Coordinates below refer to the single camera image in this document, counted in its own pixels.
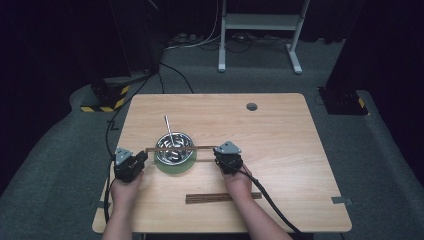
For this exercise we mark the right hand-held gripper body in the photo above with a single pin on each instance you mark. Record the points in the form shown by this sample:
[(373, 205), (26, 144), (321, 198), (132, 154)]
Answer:
[(230, 160)]

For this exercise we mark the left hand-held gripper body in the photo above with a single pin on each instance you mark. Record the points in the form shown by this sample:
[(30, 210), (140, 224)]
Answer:
[(126, 168)]

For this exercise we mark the single brown wooden chopstick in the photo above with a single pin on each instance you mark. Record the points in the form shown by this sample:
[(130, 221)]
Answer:
[(180, 148), (204, 160)]

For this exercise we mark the shiny steel bowl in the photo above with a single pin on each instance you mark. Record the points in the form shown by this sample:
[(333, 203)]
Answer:
[(174, 154)]

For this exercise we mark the row of brown chopsticks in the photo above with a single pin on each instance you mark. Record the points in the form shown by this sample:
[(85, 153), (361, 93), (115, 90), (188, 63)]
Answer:
[(206, 198)]

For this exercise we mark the person's left hand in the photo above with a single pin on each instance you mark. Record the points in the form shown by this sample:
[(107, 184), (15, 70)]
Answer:
[(125, 193)]

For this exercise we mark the person's right hand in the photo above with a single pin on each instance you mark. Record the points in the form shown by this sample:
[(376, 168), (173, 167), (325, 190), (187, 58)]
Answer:
[(237, 186)]

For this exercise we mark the metal spoon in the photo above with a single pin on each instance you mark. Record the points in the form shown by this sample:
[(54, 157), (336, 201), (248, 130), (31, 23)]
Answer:
[(168, 128)]

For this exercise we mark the grey tape piece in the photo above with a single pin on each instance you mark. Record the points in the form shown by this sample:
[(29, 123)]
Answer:
[(97, 204), (341, 200)]

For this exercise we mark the grey table grommet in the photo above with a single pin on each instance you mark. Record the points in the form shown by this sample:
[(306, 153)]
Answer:
[(251, 106)]

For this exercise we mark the black yellow striped stand base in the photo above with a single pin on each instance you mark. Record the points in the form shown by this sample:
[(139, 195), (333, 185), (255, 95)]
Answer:
[(106, 100)]

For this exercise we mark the power strip with plugs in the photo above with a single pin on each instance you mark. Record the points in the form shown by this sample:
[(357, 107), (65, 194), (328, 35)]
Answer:
[(185, 38)]

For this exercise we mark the black stand base yellow mark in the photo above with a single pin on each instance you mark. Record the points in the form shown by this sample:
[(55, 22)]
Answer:
[(345, 101)]

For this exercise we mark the white metal stand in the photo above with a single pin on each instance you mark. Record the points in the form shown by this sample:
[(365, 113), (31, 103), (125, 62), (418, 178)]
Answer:
[(260, 21)]

